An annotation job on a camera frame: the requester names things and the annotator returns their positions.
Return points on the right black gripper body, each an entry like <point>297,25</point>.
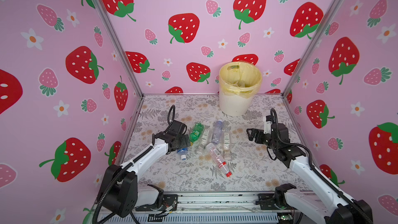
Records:
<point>273,146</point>

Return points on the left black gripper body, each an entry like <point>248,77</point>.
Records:
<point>182,141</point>

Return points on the small bottle blue label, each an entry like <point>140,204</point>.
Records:
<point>182,153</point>

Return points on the green bottle yellow cap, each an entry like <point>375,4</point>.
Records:
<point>196,132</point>

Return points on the clear bottle green white label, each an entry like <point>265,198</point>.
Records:
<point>227,146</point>

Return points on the clear bottle red cap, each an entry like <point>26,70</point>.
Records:
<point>218,159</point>

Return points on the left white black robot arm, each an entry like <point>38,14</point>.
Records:
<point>120,192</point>

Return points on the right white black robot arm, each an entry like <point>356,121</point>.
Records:
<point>333,205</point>

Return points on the white bin with yellow liner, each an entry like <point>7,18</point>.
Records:
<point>239,82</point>

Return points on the clear bluish bottle upright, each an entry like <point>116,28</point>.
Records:
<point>217,132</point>

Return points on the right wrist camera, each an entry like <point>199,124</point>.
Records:
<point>267,124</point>

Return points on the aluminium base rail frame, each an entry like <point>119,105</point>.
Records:
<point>200,207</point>

